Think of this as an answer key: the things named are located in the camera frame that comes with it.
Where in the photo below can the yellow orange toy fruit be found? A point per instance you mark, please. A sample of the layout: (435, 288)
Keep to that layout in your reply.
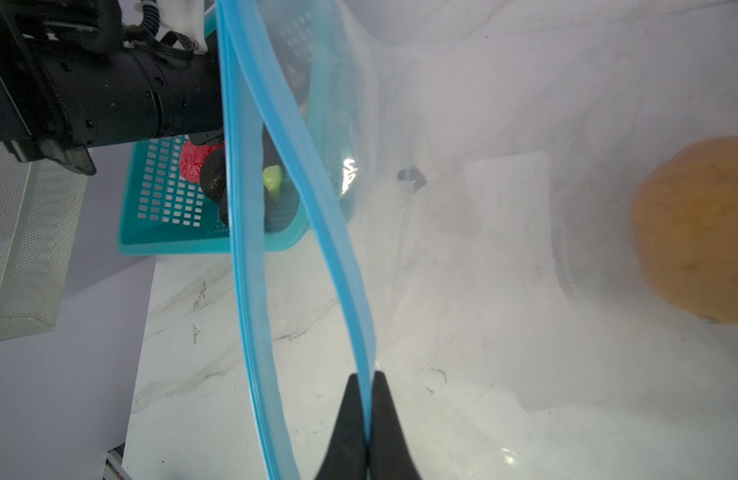
(684, 219)

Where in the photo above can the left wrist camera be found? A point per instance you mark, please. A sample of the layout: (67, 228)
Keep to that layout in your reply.
(176, 25)

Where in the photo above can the pink toy fruit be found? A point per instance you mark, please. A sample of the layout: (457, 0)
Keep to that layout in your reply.
(192, 158)

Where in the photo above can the black toy eggplant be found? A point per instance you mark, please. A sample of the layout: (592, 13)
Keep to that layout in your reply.
(280, 201)

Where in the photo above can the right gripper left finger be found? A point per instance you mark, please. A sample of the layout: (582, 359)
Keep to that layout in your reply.
(346, 454)

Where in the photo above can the white mesh shelf lower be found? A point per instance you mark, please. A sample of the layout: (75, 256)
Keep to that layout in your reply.
(40, 204)

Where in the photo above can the teal plastic basket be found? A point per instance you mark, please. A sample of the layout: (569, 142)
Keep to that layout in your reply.
(164, 214)

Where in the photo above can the black toy avocado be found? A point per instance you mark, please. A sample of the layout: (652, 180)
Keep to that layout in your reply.
(212, 176)

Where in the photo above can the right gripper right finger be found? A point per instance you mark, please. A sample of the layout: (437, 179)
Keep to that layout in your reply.
(388, 456)

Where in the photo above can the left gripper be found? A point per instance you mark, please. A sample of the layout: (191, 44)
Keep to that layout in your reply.
(69, 82)

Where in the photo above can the clear zip bag blue zipper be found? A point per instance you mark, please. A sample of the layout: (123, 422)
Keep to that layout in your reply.
(488, 268)

